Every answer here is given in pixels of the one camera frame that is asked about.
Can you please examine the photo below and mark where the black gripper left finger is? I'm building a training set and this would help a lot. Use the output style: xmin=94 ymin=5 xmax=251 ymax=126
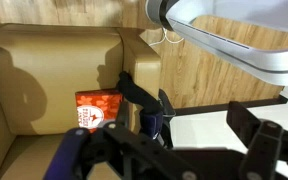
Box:
xmin=43 ymin=101 xmax=198 ymax=180

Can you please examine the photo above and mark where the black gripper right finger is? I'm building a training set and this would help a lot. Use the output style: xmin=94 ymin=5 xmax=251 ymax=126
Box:
xmin=226 ymin=100 xmax=288 ymax=180

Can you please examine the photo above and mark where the orange snack bag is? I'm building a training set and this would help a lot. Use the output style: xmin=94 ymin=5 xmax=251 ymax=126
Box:
xmin=75 ymin=88 xmax=124 ymax=133

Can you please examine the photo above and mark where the navy golf club head cover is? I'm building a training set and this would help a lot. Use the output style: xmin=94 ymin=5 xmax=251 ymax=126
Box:
xmin=138 ymin=109 xmax=165 ymax=140

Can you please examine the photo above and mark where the black golf club head cover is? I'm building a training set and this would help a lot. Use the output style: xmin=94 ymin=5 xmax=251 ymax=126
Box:
xmin=116 ymin=70 xmax=165 ymax=115

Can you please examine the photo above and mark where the dark baseboard strip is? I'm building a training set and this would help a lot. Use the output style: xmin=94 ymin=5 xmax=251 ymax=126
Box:
xmin=174 ymin=95 xmax=288 ymax=117

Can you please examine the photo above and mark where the brown armchair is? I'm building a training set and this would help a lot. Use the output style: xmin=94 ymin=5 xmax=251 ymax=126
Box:
xmin=0 ymin=23 xmax=162 ymax=180

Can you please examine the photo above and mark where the white cable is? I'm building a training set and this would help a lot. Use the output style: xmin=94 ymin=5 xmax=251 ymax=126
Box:
xmin=148 ymin=27 xmax=185 ymax=47

